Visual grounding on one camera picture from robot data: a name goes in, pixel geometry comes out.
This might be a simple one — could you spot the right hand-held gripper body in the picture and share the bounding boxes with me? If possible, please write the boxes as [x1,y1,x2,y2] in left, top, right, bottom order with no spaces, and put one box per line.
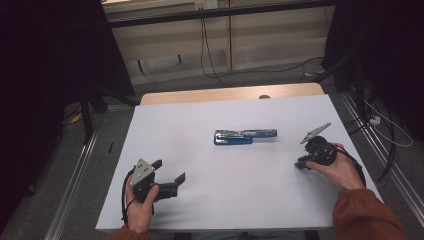
[299,122,338,167]

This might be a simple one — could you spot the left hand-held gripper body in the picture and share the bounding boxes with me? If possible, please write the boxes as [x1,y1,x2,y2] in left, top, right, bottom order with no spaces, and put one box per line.
[129,158,160,204]

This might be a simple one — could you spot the blue stapler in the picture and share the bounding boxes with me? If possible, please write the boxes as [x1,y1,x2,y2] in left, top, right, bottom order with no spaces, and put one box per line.
[213,128,278,146]

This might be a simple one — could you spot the person's right hand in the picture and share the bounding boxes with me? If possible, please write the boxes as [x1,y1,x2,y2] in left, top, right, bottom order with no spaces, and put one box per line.
[305,143,366,191]

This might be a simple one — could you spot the person's left hand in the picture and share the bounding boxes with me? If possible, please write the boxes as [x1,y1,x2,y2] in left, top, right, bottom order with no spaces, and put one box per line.
[125,184,160,234]

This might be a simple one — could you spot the white table mat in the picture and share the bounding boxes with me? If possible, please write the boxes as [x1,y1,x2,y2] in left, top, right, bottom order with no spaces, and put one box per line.
[95,94,384,233]

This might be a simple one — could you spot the black stand legs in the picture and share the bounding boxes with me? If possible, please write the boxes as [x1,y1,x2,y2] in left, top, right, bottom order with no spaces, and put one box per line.
[79,83,141,146]

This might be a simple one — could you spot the person's grey trousers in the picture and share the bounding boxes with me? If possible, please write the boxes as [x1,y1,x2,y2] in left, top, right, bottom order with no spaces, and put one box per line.
[193,230,306,240]

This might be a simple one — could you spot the black curtain with stand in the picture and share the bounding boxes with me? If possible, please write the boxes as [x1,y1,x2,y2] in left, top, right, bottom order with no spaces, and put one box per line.
[321,0,424,141]

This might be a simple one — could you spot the large black curtain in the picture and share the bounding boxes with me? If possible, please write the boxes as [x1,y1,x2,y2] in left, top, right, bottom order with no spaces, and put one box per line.
[0,0,136,228]

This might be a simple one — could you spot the black horizontal bar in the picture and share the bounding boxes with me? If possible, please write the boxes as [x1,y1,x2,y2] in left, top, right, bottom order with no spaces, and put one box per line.
[108,0,336,29]

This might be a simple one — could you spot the left hand-held gripper black cable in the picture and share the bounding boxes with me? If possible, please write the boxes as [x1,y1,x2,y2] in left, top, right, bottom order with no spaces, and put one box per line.
[121,166,138,225]

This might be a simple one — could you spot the thick black looped cable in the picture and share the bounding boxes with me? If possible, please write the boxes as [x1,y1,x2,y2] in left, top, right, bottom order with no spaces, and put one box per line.
[344,99,398,183]

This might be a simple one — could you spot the aluminium floor rail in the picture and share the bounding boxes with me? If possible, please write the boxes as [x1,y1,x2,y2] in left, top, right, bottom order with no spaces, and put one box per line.
[338,91,424,218]
[43,129,101,240]

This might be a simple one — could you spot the thin white cable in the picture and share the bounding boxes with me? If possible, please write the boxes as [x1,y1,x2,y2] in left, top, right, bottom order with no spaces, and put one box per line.
[364,99,414,148]

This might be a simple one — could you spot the black floor cable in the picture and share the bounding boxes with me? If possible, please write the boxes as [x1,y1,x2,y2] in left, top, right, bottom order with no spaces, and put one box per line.
[229,56,324,84]

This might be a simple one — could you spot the black hanging cables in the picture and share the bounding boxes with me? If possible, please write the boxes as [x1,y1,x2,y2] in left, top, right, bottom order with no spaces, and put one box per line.
[199,8,234,88]

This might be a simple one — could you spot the white wall socket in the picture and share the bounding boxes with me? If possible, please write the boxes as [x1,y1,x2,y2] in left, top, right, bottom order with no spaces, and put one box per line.
[194,0,219,10]

